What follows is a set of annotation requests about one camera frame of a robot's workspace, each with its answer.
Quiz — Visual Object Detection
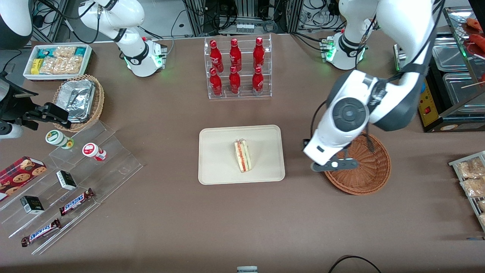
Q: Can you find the green lid yogurt cup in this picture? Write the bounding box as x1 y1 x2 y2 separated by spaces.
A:
45 130 75 149

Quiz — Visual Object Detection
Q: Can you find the cream plastic serving tray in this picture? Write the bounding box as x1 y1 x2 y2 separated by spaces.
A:
199 125 285 185

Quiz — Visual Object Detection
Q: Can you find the light tan wicker basket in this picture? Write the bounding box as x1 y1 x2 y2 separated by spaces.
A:
52 74 105 133

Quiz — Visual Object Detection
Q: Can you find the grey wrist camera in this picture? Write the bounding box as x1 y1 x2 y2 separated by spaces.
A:
0 122 24 140
311 158 359 173

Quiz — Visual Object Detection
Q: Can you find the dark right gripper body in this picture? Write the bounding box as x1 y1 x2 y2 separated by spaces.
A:
0 74 38 122

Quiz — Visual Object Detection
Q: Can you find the silver foil container stack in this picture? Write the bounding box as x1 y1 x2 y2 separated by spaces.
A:
58 80 95 123

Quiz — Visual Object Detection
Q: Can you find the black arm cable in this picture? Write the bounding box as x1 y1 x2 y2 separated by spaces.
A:
311 0 446 152

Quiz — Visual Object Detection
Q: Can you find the clear large cracker bag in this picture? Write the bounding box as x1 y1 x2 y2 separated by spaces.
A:
39 56 83 75

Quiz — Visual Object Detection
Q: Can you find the black food warmer cabinet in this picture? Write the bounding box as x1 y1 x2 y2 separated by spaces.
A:
394 6 485 133

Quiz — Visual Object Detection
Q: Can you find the small black carton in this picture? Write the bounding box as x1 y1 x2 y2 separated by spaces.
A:
56 170 77 190
20 196 45 215

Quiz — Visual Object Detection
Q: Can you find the red plaid cookie box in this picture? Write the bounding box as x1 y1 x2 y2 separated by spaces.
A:
0 156 48 202

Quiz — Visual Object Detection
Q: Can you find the clear acrylic stepped shelf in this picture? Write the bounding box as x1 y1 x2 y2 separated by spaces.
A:
0 121 144 255

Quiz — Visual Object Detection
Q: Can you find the grey wire rack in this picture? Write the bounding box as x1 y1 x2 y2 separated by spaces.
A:
448 151 485 232

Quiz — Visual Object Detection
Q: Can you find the brown round wicker basket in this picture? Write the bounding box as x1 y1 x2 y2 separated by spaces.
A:
324 131 391 196

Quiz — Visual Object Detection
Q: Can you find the clear small cracker bag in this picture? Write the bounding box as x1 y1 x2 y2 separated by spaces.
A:
53 46 77 58

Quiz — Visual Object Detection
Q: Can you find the steel warmer pan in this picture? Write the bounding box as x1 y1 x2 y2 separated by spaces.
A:
443 72 485 112
432 36 472 72

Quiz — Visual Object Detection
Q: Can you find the triangular sandwich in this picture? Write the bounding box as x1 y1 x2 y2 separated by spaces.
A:
234 139 252 173

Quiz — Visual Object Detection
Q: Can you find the clear acrylic bottle rack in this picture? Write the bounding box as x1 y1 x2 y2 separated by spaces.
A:
204 34 272 100

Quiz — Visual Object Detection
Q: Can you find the red cola bottle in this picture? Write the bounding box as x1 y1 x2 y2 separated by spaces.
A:
210 68 223 96
253 37 265 70
252 66 264 95
209 40 224 73
229 38 242 72
228 66 241 94

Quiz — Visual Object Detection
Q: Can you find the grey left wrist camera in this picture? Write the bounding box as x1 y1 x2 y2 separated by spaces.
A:
311 158 359 173

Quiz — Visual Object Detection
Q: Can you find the black looped cable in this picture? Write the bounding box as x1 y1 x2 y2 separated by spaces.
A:
328 255 383 273

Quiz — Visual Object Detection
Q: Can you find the red lid yogurt cup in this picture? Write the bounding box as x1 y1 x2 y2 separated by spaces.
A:
82 143 107 162

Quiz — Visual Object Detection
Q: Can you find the aluminium equipment rack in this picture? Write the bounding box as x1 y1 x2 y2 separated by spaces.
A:
182 0 304 36

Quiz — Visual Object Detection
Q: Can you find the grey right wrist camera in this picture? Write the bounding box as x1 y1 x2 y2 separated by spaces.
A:
0 122 24 140

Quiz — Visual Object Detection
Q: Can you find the brown Snickers bar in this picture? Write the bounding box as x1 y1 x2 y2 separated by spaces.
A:
59 188 95 217
21 218 61 248

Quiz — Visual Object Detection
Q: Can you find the white rectangular snack bin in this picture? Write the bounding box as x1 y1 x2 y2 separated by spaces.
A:
23 44 93 82

